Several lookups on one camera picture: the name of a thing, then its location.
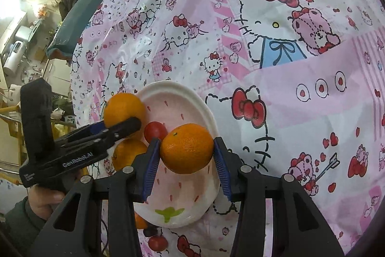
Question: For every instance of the blue cushion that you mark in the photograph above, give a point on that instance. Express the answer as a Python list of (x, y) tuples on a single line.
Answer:
[(75, 23)]

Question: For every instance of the pink cartoon printed tablecloth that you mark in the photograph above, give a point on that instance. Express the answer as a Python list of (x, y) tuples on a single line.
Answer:
[(270, 94)]

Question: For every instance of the person's left forearm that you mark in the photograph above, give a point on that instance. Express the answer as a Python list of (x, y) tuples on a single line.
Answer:
[(15, 228)]

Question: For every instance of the white strawberry-pattern plate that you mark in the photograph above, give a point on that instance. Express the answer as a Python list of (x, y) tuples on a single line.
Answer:
[(180, 100)]

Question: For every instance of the red cherry tomato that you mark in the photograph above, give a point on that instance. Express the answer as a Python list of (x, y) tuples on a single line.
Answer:
[(158, 243), (155, 130)]

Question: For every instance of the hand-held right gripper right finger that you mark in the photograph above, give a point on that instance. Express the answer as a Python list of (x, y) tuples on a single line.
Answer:
[(222, 168)]

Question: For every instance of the person's left hand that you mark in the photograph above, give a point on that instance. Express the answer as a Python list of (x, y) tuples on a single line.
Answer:
[(45, 201)]

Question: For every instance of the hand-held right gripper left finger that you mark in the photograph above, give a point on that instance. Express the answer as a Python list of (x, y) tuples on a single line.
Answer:
[(151, 168)]

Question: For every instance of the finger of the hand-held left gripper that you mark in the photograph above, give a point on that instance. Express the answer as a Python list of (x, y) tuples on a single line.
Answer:
[(123, 127), (97, 127)]

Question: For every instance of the orange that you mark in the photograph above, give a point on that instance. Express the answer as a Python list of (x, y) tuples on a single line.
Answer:
[(121, 108), (140, 221), (126, 154), (186, 148)]

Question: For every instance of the dark small fruit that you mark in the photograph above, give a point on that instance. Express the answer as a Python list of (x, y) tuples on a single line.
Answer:
[(150, 232)]

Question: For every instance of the white water heater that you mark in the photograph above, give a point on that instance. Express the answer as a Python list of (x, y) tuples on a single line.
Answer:
[(13, 58)]

